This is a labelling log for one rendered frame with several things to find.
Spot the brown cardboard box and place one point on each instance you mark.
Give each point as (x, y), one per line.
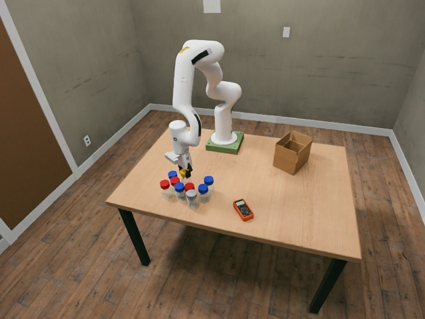
(287, 151)

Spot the orange digital multimeter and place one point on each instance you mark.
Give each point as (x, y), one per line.
(243, 210)

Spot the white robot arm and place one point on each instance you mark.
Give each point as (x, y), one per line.
(205, 57)

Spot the yellow-capped bottle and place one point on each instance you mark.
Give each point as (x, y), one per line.
(183, 177)

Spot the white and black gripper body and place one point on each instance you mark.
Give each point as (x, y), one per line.
(184, 159)

